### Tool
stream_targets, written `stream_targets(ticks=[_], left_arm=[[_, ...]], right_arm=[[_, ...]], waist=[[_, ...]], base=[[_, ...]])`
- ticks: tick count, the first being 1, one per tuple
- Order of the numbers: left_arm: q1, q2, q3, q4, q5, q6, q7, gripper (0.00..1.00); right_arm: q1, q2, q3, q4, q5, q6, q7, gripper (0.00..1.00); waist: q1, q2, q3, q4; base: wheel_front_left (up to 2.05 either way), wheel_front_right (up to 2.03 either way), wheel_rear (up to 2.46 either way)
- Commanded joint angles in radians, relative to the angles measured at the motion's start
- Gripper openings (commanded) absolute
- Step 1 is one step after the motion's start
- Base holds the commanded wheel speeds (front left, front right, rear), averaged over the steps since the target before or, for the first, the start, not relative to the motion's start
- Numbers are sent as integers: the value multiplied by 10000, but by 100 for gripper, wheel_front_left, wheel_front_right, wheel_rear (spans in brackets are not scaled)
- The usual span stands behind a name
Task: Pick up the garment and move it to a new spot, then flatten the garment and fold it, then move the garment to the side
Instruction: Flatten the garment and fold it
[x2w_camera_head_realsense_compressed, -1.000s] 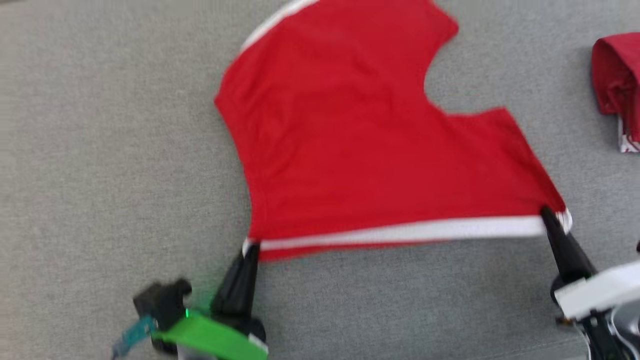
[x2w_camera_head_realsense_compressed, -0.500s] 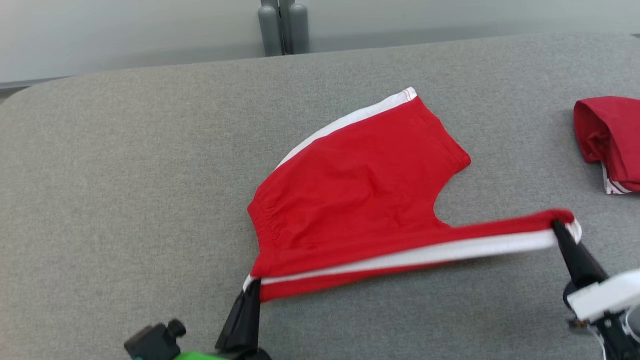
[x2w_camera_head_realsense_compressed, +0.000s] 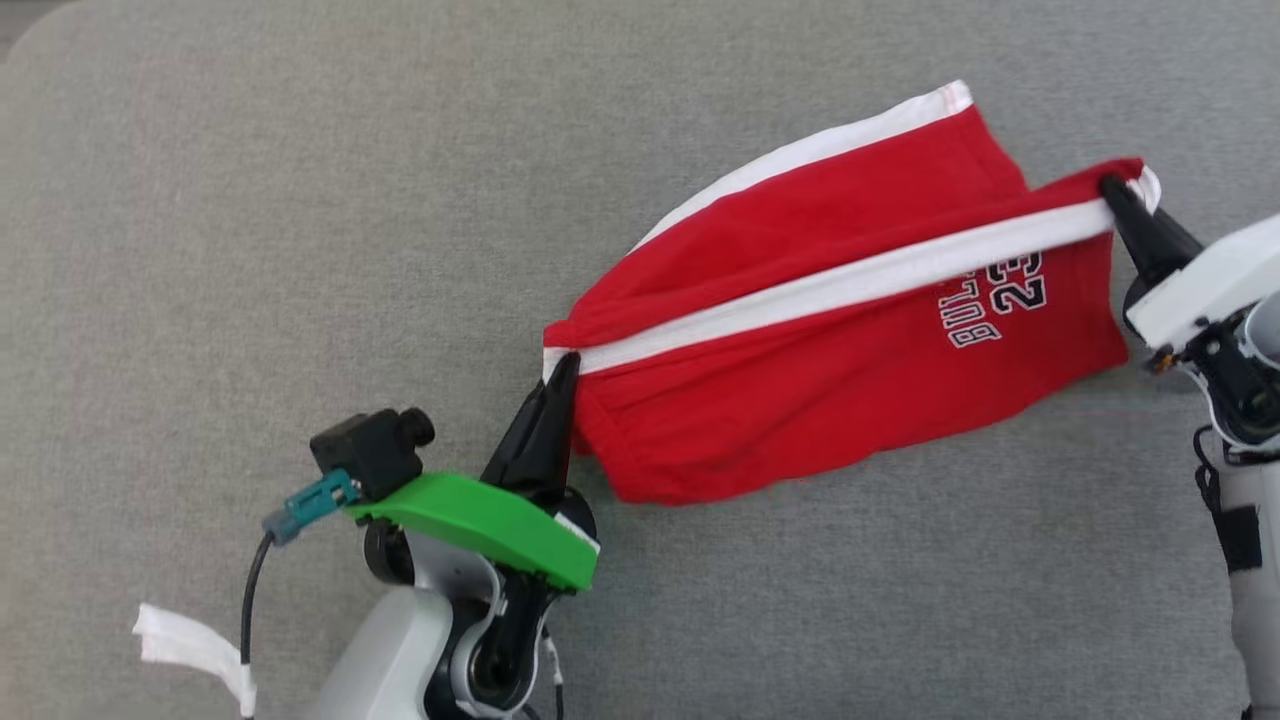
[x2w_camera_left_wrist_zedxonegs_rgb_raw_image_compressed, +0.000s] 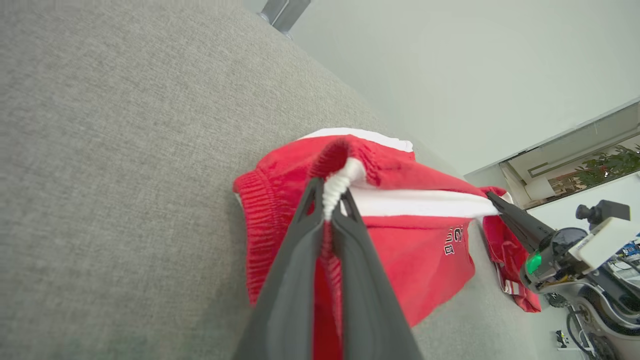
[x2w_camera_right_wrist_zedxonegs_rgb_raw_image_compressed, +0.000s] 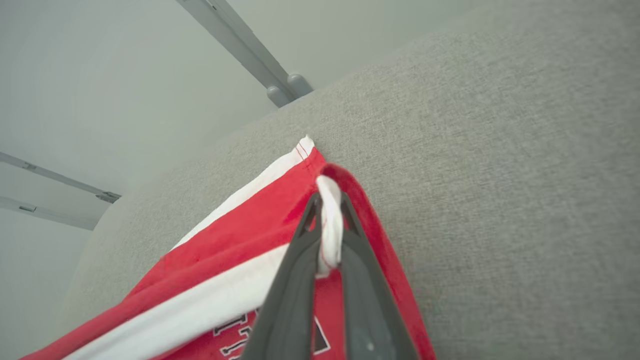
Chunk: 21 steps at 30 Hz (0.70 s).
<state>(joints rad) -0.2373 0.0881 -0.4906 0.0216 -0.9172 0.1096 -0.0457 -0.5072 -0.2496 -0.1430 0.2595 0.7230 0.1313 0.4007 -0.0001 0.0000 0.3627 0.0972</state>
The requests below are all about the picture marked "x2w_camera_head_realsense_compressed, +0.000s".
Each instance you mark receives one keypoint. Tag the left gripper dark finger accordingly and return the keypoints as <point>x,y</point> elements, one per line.
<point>558,430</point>
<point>515,455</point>

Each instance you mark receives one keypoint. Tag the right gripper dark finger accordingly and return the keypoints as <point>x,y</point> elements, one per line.
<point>1140,250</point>
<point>1155,225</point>

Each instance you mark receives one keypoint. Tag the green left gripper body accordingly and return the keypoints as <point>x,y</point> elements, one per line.
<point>480,515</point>

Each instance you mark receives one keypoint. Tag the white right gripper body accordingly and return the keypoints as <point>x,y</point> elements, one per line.
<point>1210,280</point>

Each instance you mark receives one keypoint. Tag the red white-striped basketball shorts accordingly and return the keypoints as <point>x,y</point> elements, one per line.
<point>800,400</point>

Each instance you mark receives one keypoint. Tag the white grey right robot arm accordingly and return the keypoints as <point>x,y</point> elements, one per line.
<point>1255,620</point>

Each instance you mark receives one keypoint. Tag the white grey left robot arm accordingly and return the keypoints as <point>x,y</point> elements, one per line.
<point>400,650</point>

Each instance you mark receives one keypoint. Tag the grey fabric sofa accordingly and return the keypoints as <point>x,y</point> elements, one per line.
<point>300,200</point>

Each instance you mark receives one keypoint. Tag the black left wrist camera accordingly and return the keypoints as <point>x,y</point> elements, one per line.
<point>370,450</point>

